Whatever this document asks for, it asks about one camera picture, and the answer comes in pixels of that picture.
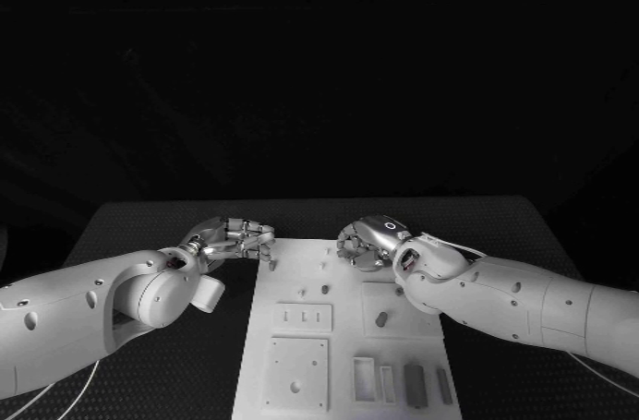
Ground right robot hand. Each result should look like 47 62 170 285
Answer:
336 214 415 273

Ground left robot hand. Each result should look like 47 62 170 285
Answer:
177 216 278 273

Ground white task board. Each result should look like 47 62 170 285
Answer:
230 237 463 420

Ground thick grey long cylinder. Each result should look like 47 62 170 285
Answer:
402 364 428 409

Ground white cable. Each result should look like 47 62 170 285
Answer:
419 232 490 258
1 382 56 420
567 351 639 400
55 359 101 420

